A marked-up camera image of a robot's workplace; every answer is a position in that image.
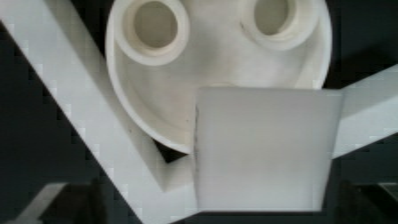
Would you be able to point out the white L-shaped obstacle frame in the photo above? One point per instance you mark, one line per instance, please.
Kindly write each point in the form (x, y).
(151, 170)

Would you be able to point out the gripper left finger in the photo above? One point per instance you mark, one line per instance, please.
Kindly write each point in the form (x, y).
(65, 204)

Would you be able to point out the white round stool seat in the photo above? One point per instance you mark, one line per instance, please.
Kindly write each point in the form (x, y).
(193, 43)

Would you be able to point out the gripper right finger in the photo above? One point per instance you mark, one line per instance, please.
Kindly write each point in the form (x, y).
(367, 203)

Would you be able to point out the white stool leg with tag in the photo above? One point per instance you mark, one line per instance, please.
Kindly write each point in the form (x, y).
(264, 135)

